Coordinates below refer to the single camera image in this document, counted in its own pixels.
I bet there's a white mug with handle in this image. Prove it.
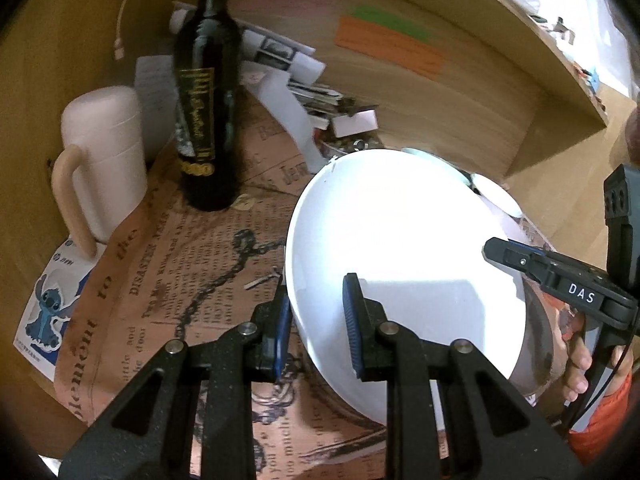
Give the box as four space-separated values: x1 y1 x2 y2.
51 86 150 257

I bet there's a dark wine bottle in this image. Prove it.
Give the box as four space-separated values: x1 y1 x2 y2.
171 0 245 213

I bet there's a small white plate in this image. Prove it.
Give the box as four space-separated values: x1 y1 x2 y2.
470 173 524 219

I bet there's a newspaper print table mat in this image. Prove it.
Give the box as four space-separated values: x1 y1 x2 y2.
52 75 557 480

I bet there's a small white note card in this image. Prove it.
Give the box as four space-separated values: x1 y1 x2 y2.
330 108 377 137

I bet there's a colourful magazine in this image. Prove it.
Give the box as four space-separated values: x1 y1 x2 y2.
519 214 557 253

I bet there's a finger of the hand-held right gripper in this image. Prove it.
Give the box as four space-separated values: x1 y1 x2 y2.
483 237 639 331

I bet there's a dish of metal keys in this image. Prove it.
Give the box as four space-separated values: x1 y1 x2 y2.
320 132 387 160

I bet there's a person's right hand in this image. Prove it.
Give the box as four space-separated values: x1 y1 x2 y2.
563 311 596 403

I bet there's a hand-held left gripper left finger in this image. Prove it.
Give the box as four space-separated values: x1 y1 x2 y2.
59 284 292 480

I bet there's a metal screw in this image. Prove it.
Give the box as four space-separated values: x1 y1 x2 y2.
244 272 282 290

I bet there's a stack of printed papers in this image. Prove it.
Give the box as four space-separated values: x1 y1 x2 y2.
239 16 347 117

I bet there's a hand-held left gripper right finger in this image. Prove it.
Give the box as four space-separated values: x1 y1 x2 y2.
342 272 584 480

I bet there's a blue cartoon sticker card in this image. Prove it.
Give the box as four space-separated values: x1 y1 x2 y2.
12 237 108 382

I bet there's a white deep plate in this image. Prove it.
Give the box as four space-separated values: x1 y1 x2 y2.
284 148 527 427

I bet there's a white cable with tag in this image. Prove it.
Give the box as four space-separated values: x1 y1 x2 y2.
113 0 144 61

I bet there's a wooden shelf board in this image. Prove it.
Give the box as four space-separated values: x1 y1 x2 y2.
437 0 612 133

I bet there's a green sticky note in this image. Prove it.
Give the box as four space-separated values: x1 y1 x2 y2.
350 5 432 44

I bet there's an orange sticky note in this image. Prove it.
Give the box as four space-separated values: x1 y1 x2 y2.
334 15 446 80

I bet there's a printed white paper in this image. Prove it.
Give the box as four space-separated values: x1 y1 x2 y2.
134 53 177 162

